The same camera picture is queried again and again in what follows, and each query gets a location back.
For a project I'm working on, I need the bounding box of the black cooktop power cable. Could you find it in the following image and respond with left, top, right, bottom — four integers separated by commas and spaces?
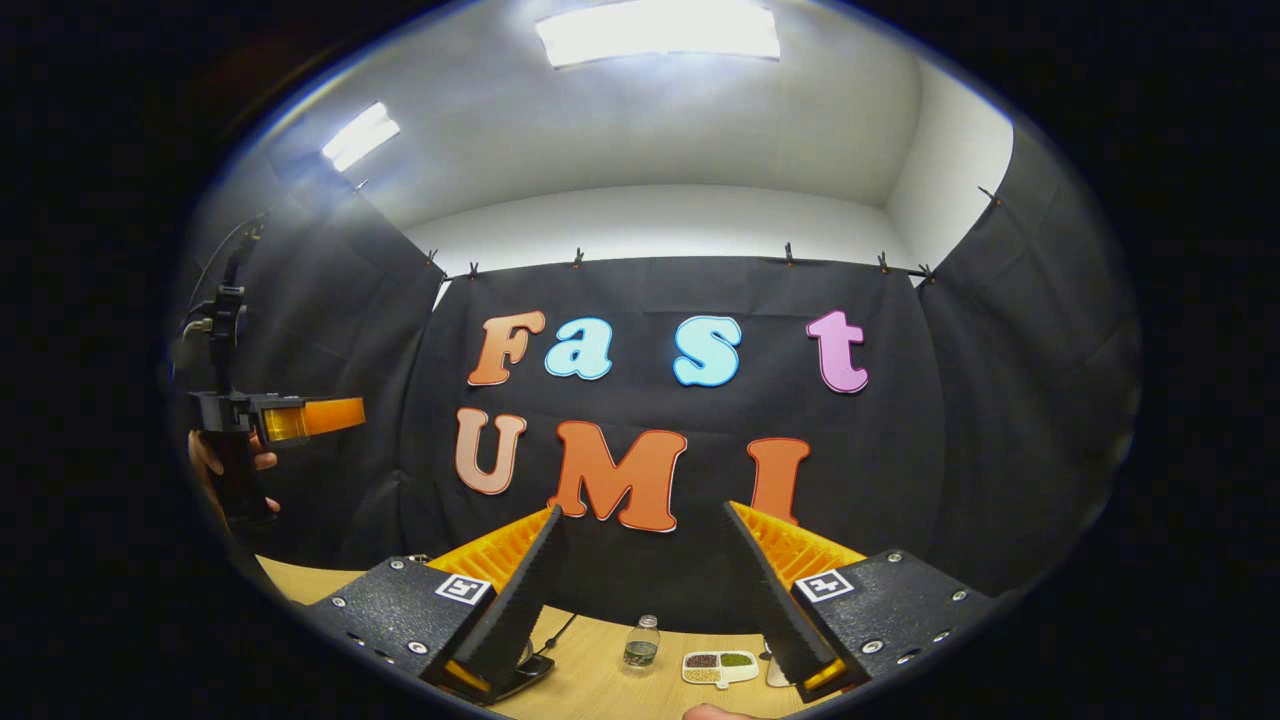
535, 612, 579, 656

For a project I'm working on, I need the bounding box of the clear plastic water bottle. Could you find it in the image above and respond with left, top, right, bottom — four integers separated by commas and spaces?
623, 615, 661, 673

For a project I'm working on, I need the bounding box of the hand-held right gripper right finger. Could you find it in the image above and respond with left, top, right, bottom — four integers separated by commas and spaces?
722, 500, 996, 704

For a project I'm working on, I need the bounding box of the black induction cooktop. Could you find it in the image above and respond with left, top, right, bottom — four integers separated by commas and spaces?
440, 652, 557, 707

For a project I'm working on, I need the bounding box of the row of black cloth clips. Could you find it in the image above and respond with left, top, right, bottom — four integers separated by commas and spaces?
350, 180, 1001, 286

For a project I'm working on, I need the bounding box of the white divided dish with beans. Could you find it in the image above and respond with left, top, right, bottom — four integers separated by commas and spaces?
682, 650, 761, 689

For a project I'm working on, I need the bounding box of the rectangular ceiling light panel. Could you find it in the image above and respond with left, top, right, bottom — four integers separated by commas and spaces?
320, 102, 401, 173
535, 0, 781, 69

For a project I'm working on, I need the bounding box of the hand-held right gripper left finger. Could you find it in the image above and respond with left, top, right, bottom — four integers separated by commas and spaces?
305, 505, 566, 706

